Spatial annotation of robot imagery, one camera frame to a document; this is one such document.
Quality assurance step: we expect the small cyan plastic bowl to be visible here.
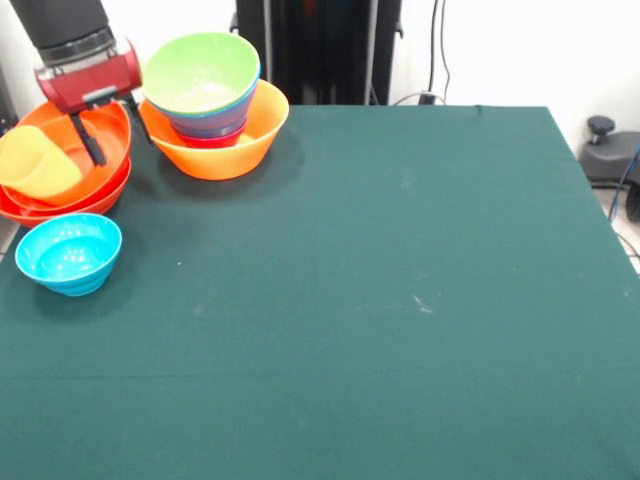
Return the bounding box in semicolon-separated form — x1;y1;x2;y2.
14;213;124;298

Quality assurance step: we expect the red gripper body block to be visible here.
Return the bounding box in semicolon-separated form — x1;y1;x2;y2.
33;38;144;115

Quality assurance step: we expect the green plastic bowl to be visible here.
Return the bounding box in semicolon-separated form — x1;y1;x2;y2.
141;32;262;114

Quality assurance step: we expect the large orange plastic bowl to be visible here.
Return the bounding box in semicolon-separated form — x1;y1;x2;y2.
138;78;291;181

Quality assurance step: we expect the dark green tablecloth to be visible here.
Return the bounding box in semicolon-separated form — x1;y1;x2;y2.
0;102;640;480

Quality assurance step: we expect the black pedestal foot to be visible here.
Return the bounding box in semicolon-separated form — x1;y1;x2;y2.
578;115;640;224

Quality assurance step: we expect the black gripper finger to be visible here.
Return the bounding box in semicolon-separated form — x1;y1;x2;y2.
122;94;154;146
69;112;107;168

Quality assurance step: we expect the small orange-red plastic bowl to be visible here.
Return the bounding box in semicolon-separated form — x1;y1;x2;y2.
2;99;134;207

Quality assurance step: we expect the black wall cable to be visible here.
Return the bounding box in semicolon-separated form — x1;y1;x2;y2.
427;0;454;101

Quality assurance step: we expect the large blue plastic bowl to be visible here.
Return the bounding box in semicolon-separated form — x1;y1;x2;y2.
145;74;262;130

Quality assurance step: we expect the small blue plastic bowl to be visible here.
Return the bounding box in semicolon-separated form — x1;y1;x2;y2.
170;115;251;140

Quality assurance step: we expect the yellow plastic cup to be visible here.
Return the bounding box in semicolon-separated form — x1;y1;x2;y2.
0;124;84;199

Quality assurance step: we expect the small magenta plastic bowl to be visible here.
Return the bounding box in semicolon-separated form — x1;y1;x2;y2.
175;127;247;150

